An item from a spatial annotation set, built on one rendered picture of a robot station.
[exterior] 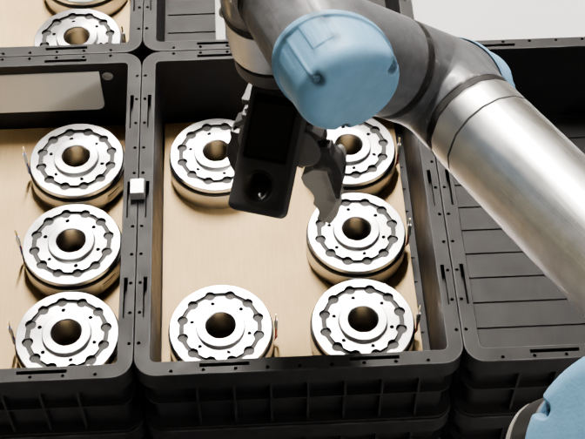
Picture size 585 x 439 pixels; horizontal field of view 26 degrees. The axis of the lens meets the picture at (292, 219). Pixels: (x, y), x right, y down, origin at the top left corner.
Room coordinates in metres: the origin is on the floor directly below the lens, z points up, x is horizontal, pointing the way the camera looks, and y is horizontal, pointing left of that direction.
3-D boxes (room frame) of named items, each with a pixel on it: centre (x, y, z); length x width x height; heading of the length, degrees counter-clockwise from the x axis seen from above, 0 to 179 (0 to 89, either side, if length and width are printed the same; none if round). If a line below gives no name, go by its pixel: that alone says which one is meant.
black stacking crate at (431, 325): (0.76, 0.00, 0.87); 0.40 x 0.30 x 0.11; 3
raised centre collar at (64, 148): (0.86, 0.23, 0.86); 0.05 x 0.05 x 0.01
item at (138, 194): (0.76, 0.15, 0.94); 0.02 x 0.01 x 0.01; 3
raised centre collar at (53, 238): (0.75, 0.23, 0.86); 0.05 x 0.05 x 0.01
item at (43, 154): (0.86, 0.23, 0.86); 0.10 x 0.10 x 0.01
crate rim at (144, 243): (0.76, 0.00, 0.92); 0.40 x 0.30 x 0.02; 3
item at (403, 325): (0.66, -0.07, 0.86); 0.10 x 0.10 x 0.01
